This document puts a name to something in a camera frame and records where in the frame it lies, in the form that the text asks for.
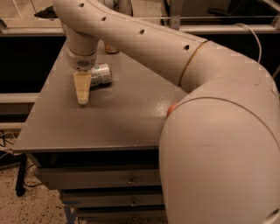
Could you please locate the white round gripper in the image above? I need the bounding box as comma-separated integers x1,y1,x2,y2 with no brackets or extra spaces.
66,45,97,105

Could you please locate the white green 7up can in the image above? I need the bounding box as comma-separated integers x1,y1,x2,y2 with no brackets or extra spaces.
90,64,113,87

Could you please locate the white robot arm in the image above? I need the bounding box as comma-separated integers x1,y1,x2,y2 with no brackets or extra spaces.
53,0,280,224

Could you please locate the orange brown soda can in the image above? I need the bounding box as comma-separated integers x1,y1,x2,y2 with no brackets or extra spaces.
104,42,119,54

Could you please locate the black office chair base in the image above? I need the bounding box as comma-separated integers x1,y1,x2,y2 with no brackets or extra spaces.
34,6,57,19

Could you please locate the grey drawer cabinet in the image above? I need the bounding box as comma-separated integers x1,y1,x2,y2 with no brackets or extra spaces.
12,35,189,221

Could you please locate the red apple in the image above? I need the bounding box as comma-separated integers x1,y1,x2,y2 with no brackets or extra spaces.
166,103,178,118

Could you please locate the top grey drawer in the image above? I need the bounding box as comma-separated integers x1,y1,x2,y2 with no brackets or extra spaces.
35,165,161,190

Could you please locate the grey drawer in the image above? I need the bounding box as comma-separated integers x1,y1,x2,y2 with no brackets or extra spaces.
76,205,166,221
60,185,164,207
35,165,161,190

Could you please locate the black stand on floor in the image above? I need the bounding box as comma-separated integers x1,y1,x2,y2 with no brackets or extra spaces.
0,130,43,197

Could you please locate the middle grey drawer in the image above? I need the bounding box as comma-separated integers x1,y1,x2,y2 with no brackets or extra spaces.
60,185,164,207

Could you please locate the bottom grey drawer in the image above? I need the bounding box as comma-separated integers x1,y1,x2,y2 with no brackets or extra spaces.
76,205,166,221

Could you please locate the metal railing frame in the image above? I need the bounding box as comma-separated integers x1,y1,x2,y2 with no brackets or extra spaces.
0,0,280,36

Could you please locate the white cable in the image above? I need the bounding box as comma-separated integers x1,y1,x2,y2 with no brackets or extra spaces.
234,23,263,64

